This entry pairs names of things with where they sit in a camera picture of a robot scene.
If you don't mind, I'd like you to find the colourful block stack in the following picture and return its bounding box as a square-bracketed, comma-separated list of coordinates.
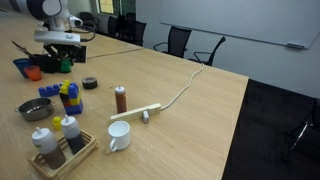
[59, 79, 83, 106]

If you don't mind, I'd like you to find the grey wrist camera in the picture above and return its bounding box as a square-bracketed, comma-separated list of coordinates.
[33, 29, 82, 46]

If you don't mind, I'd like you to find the orange toy block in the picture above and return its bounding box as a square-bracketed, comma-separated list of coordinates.
[62, 99, 76, 108]

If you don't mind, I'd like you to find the white power strip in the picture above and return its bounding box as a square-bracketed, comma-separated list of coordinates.
[109, 102, 162, 122]

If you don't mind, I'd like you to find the small yellow one-stud block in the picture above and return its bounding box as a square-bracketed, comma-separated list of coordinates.
[52, 115, 63, 132]

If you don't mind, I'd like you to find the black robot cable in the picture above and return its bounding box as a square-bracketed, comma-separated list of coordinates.
[66, 24, 97, 43]

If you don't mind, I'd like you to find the blue plastic cup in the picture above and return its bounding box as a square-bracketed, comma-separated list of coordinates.
[12, 57, 34, 79]

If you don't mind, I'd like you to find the thin dark stick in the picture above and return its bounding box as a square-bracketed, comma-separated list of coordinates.
[11, 40, 34, 58]

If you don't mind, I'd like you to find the black office chair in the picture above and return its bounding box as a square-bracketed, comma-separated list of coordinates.
[79, 11, 96, 29]
[106, 14, 121, 39]
[153, 25, 193, 59]
[188, 35, 227, 67]
[128, 19, 148, 48]

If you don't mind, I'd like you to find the window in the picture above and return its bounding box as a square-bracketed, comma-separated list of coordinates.
[96, 0, 116, 15]

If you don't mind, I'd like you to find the long blue four-stud block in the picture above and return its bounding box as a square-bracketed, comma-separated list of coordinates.
[37, 83, 62, 98]

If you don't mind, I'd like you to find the blue two-stud toy block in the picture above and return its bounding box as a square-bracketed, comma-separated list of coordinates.
[67, 82, 80, 100]

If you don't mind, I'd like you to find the green two-stud toy block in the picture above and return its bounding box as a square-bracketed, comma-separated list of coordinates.
[60, 58, 73, 74]

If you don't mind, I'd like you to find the blue base toy block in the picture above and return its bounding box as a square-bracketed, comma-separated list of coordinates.
[63, 100, 84, 116]

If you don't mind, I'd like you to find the squeeze bottle with dark sauce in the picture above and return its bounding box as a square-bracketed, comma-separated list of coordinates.
[60, 114, 86, 155]

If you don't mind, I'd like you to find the metal cooking pot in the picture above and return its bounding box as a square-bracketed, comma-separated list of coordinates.
[14, 97, 57, 122]

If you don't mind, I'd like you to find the small wooden crate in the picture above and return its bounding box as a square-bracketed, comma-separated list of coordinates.
[28, 129, 99, 180]

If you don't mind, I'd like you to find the black tape roll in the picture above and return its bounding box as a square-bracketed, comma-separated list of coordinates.
[81, 76, 99, 90]

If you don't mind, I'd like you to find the white whiteboard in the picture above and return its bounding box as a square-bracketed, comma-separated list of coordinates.
[159, 0, 320, 50]

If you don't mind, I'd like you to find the black tripod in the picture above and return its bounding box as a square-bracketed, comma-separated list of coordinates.
[281, 98, 320, 164]

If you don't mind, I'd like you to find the orange plastic cup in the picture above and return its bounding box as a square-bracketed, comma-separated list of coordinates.
[23, 65, 43, 82]

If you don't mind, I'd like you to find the white power cable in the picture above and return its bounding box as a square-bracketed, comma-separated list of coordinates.
[159, 62, 205, 111]

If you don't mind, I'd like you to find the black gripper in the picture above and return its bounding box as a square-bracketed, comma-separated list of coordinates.
[42, 43, 88, 68]

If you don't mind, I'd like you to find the white ceramic mug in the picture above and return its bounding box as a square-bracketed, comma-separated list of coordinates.
[107, 120, 132, 153]

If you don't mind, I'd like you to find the squeeze bottle with brown sauce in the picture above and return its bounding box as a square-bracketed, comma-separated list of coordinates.
[31, 126, 68, 170]

